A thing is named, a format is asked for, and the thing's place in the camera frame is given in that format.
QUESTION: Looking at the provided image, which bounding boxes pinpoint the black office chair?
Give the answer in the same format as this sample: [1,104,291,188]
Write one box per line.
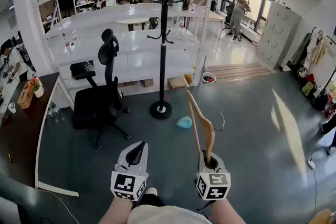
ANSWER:
[70,28,132,151]

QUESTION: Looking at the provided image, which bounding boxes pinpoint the wooden tissue box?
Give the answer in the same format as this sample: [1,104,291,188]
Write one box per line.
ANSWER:
[17,81,35,110]

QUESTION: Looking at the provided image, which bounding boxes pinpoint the person's left forearm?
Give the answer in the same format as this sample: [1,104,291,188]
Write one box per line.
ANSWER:
[98,197,133,224]

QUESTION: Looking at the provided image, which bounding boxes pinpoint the white bucket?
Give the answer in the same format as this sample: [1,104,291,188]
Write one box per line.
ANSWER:
[201,72,217,84]

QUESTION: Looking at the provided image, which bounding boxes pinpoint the person's beige clothing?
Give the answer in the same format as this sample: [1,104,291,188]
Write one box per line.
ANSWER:
[128,204,212,224]

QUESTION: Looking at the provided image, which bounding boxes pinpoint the yellow-green bag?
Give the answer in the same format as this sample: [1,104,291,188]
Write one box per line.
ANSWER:
[301,80,317,98]

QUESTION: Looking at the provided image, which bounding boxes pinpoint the person's right forearm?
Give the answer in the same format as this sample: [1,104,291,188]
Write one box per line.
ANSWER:
[209,199,246,224]

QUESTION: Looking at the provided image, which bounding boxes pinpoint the black coat rack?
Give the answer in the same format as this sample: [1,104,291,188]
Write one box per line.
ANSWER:
[138,0,194,121]

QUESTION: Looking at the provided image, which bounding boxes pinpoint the black bag on shelving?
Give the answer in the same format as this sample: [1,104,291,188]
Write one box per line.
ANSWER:
[70,60,95,80]

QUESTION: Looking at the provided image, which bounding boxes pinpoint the white cup with colourful items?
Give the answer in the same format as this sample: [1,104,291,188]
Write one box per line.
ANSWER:
[31,77,45,99]

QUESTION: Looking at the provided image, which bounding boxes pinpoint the light wooden table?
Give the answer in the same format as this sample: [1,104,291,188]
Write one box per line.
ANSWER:
[206,10,227,40]

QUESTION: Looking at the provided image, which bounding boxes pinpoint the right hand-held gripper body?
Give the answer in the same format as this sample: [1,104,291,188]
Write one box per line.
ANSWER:
[195,170,232,201]

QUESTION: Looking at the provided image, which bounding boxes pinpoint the dark wooden desk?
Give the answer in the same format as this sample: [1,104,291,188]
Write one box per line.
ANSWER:
[0,72,60,188]

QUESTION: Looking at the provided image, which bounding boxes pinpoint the grey desk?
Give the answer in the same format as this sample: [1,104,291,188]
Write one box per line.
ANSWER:
[0,172,80,224]

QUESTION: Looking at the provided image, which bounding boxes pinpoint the large white metal shelving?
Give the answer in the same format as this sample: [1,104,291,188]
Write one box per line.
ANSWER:
[30,0,216,111]

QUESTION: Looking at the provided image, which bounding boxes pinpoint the wooden steps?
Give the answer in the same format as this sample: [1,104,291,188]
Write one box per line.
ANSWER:
[205,62,274,84]

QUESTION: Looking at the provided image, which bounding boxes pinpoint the white locker cabinet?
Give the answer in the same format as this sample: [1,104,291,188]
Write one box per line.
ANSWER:
[255,2,303,70]

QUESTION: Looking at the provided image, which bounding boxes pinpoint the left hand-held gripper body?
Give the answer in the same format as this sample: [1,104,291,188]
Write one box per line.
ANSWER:
[110,163,150,201]

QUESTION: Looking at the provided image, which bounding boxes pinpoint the wooden hanger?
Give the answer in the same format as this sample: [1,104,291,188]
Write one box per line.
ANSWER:
[186,90,226,166]

